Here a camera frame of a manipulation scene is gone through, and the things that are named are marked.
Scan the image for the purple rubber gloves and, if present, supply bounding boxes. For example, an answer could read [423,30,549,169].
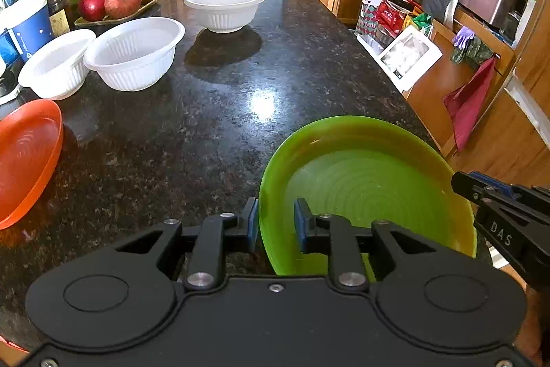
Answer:
[452,27,476,49]

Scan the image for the orange plastic plate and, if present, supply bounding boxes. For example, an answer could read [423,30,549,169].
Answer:
[0,99,64,230]

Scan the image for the red cloth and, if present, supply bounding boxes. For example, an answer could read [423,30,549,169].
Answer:
[442,57,497,153]

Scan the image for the blue paper cup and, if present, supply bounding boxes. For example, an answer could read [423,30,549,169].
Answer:
[0,0,56,63]

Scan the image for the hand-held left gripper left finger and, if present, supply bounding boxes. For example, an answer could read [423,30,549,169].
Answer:
[115,198,259,292]

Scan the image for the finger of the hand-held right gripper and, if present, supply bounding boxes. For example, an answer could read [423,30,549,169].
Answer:
[451,171,550,218]

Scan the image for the red bag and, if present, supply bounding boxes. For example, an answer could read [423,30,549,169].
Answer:
[375,0,424,29]

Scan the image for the yellow fruit tray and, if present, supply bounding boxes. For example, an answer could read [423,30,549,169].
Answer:
[74,0,161,28]

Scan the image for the small white ribbed bowl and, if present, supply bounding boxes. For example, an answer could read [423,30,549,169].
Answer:
[18,29,96,100]

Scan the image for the green cloth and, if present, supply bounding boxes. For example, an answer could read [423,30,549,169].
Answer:
[451,37,495,65]

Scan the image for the dark glass jar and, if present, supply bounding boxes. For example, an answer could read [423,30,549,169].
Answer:
[46,0,72,37]

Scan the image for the dark red apple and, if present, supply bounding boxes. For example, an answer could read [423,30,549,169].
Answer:
[78,0,108,22]

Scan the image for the patterned gift bag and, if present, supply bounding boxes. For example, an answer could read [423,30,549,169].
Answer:
[355,0,383,37]

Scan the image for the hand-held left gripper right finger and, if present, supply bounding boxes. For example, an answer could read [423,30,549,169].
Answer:
[294,198,435,293]

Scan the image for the green plastic plate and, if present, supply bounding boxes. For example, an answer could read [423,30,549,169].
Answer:
[258,115,477,277]

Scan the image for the large red apple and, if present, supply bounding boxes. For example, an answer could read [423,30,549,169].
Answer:
[104,0,143,20]

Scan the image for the white windowed box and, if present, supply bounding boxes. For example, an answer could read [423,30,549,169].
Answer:
[377,25,443,93]

